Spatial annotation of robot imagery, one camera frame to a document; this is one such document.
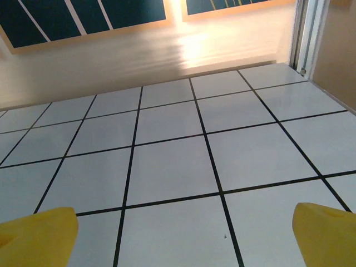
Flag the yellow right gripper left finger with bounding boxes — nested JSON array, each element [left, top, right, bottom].
[[0, 206, 80, 267]]

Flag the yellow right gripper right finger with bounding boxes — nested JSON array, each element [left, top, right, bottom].
[[292, 202, 356, 267]]

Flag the aluminium frame post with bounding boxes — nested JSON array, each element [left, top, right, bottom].
[[289, 0, 332, 77]]

